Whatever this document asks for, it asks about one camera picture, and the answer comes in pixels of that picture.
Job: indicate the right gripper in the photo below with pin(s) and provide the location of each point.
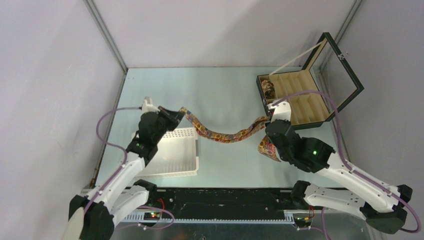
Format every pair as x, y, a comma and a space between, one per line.
285, 121

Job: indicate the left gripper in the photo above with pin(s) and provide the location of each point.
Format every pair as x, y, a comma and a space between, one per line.
174, 117

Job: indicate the colourful patterned tie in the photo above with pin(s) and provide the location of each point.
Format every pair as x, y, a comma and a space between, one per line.
265, 147

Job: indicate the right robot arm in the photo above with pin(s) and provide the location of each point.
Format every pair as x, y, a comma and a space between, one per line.
381, 208

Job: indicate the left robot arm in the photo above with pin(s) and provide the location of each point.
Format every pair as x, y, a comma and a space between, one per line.
96, 215

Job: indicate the white perforated plastic basket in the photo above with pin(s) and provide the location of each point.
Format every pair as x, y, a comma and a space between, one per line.
177, 156

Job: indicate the rolled tie far compartment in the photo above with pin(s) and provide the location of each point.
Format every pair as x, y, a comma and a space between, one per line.
268, 88

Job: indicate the black compartment tie box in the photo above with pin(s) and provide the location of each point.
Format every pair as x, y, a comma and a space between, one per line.
325, 77

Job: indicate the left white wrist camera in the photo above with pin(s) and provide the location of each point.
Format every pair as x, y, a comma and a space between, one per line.
149, 104

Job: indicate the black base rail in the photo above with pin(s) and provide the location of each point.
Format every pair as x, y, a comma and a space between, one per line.
240, 204

